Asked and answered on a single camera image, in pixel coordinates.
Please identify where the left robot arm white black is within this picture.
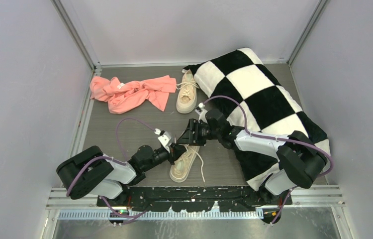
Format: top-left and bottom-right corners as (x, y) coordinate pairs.
(56, 143), (187, 206)

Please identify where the aluminium front rail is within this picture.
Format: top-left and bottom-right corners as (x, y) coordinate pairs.
(46, 185), (346, 222)

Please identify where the beige sneaker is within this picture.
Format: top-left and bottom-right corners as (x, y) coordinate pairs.
(169, 144), (206, 185)
(176, 70), (199, 114)

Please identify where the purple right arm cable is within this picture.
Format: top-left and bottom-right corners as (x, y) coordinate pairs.
(201, 96), (334, 225)

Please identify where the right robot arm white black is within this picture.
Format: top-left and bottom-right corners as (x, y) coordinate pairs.
(177, 109), (328, 204)

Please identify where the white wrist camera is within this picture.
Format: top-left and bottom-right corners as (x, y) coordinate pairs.
(154, 128), (174, 152)
(195, 103), (208, 123)

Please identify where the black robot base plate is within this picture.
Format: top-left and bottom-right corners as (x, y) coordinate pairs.
(108, 186), (292, 213)

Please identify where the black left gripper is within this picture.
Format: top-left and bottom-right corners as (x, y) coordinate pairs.
(142, 141), (187, 171)

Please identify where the pink cloth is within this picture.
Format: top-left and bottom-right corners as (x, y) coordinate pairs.
(90, 75), (177, 115)

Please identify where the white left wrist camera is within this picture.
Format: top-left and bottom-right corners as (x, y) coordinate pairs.
(154, 128), (174, 152)

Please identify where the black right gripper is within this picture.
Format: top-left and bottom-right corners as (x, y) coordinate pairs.
(177, 119), (221, 146)

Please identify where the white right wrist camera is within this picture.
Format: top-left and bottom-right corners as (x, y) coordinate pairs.
(195, 103), (208, 123)

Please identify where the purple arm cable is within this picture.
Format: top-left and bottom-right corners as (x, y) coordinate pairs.
(201, 96), (334, 225)
(66, 117), (163, 226)

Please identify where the black white checkered pillow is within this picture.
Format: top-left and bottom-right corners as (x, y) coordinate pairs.
(183, 48), (330, 195)

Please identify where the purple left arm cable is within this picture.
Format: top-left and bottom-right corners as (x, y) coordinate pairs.
(66, 117), (163, 226)

